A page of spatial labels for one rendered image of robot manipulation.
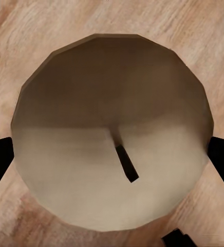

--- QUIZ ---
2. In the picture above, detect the pillar candle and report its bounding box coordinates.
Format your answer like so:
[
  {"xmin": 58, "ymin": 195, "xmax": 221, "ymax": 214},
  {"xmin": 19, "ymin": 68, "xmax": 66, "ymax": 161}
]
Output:
[{"xmin": 10, "ymin": 33, "xmax": 214, "ymax": 232}]

